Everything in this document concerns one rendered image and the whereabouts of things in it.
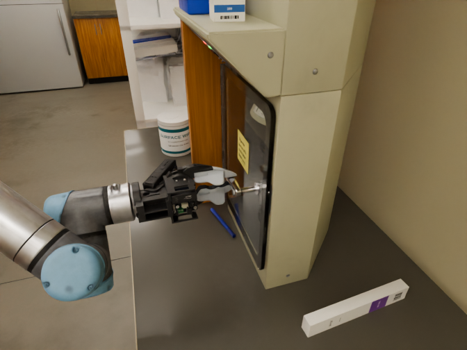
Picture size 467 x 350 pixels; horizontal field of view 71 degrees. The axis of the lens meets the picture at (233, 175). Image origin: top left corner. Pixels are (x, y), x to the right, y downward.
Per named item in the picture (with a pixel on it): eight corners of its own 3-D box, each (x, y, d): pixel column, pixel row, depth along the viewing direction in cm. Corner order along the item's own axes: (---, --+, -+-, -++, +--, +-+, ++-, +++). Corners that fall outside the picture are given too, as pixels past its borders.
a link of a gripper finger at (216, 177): (243, 187, 66) (199, 197, 64) (234, 173, 71) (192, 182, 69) (242, 173, 64) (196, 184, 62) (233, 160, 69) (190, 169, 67)
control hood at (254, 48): (225, 52, 78) (224, 5, 72) (281, 97, 52) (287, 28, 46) (176, 55, 75) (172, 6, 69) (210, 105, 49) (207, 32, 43)
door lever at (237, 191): (244, 174, 75) (244, 164, 73) (259, 196, 67) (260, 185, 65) (222, 178, 73) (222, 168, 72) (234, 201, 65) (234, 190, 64)
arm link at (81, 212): (58, 239, 63) (52, 196, 64) (117, 228, 66) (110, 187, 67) (44, 241, 56) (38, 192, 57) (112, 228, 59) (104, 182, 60)
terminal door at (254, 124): (227, 196, 100) (225, 62, 78) (263, 273, 75) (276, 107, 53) (224, 197, 99) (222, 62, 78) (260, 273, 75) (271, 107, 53)
